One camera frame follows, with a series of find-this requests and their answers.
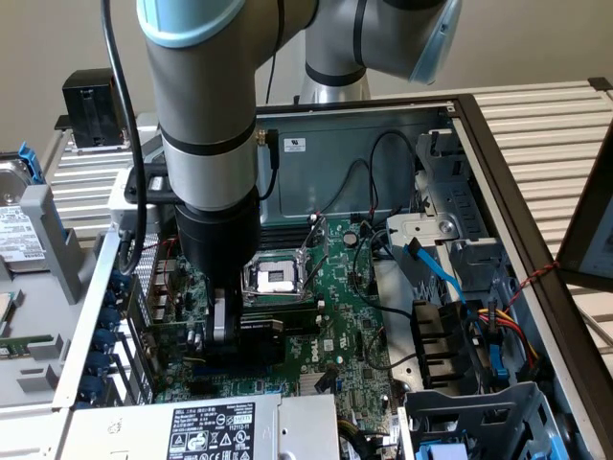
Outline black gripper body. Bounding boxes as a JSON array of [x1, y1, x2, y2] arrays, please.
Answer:
[[172, 189, 263, 293]]

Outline green graphics card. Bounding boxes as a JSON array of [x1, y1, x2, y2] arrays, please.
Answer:
[[127, 287, 288, 380]]

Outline black RAM slot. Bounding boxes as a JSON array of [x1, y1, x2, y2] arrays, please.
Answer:
[[240, 300, 325, 318], [261, 236, 315, 251], [261, 222, 317, 239]]

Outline CPU socket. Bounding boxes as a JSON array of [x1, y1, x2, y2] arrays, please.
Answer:
[[241, 251, 312, 306]]

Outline green RAM stick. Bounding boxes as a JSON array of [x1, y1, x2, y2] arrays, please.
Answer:
[[0, 334, 55, 358], [238, 313, 323, 337]]

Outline metal socket cover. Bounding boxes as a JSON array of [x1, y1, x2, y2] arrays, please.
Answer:
[[299, 218, 331, 263]]

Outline small silver chipset heatsink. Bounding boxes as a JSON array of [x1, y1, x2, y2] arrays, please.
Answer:
[[299, 373, 336, 397]]

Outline green Dell motherboard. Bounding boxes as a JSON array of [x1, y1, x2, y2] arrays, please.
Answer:
[[152, 215, 408, 437]]

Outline silver power supply unit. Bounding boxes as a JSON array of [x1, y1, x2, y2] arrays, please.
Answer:
[[57, 393, 341, 460]]

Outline open metal PC case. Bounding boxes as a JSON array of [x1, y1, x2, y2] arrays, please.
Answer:
[[51, 93, 613, 460]]

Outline black plastic box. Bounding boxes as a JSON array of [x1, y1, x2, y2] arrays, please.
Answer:
[[61, 68, 128, 150]]

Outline silver hard disk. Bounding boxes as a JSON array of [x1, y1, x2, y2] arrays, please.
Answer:
[[0, 157, 49, 275]]

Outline black plastic fan shroud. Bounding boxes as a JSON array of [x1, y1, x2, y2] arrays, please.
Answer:
[[410, 299, 485, 392]]

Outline silver metal disk bay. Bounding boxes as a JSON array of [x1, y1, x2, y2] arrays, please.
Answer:
[[414, 128, 511, 293]]

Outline grey metal drive cage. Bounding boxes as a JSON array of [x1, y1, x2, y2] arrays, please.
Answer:
[[399, 380, 564, 460]]

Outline black framed panel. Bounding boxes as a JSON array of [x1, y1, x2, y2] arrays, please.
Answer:
[[557, 122, 613, 291]]

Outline red black twisted wire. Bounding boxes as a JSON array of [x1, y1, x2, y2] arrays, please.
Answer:
[[506, 261, 560, 309], [143, 237, 182, 288]]

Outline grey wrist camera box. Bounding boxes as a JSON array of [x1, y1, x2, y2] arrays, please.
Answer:
[[107, 162, 176, 229]]

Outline black tool connector cable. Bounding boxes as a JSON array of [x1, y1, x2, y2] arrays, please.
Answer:
[[255, 126, 282, 202]]

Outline black wire plug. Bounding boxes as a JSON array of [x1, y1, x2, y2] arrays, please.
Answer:
[[313, 367, 340, 393]]

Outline yellow black supply wires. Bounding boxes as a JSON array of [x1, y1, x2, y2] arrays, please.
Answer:
[[337, 416, 384, 445]]

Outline thin black hanging cable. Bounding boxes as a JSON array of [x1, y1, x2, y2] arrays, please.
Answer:
[[264, 52, 280, 105]]

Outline thick black camera cable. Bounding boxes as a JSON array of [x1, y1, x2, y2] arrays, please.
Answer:
[[100, 0, 148, 277]]

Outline blue plastic disk bracket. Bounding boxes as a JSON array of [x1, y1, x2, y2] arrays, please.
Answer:
[[16, 140, 47, 186]]

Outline blue SATA wire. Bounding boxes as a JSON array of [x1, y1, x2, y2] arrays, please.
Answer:
[[404, 241, 468, 306]]

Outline coloured power wire bundle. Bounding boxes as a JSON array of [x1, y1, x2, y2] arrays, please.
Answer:
[[471, 306, 540, 373]]

